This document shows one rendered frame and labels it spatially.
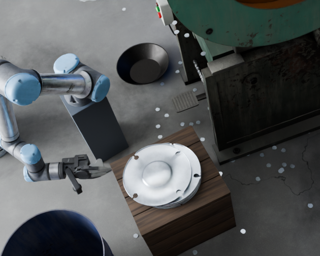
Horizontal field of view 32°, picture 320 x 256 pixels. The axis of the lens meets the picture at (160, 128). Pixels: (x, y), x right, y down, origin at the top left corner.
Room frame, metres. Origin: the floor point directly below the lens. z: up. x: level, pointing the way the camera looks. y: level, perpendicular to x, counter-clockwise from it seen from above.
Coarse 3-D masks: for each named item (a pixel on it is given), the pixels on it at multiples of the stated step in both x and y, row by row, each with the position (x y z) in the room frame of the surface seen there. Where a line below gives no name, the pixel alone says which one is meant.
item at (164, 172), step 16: (160, 144) 1.29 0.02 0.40; (144, 160) 1.24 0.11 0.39; (160, 160) 1.22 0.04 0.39; (176, 160) 1.19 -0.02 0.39; (128, 176) 1.19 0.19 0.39; (144, 176) 1.16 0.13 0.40; (160, 176) 1.14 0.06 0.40; (176, 176) 1.12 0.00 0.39; (128, 192) 1.12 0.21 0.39; (144, 192) 1.10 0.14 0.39; (160, 192) 1.07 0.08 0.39
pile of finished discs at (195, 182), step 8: (168, 144) 1.28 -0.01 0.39; (176, 144) 1.27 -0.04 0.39; (176, 152) 1.23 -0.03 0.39; (184, 152) 1.22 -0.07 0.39; (192, 152) 1.21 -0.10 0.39; (192, 160) 1.17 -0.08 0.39; (192, 168) 1.13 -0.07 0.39; (200, 168) 1.12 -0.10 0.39; (192, 176) 1.10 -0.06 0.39; (200, 176) 1.09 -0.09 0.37; (192, 184) 1.06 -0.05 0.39; (176, 192) 1.05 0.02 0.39; (184, 192) 1.04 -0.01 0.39; (192, 192) 1.03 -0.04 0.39; (176, 200) 1.02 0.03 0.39; (184, 200) 1.01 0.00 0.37; (160, 208) 1.02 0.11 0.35; (168, 208) 1.01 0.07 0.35
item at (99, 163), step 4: (100, 160) 1.28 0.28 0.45; (92, 164) 1.27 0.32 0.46; (96, 164) 1.26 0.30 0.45; (100, 164) 1.26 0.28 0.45; (100, 168) 1.23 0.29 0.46; (104, 168) 1.23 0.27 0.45; (108, 168) 1.23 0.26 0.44; (92, 172) 1.24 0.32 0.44; (96, 172) 1.23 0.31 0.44; (100, 172) 1.23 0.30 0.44
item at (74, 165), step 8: (64, 160) 1.33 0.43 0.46; (72, 160) 1.32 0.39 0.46; (80, 160) 1.30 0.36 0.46; (88, 160) 1.30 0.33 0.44; (64, 168) 1.29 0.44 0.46; (72, 168) 1.28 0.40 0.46; (80, 168) 1.26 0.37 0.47; (64, 176) 1.26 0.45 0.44; (80, 176) 1.24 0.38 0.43; (88, 176) 1.24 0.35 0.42
